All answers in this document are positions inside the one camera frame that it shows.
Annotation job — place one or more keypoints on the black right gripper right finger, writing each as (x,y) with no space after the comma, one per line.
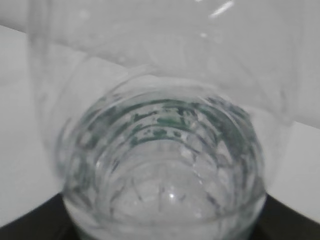
(279,222)

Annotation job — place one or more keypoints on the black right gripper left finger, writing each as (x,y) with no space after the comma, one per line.
(49,221)

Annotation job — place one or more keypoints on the clear water bottle green label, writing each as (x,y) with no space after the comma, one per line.
(165,119)

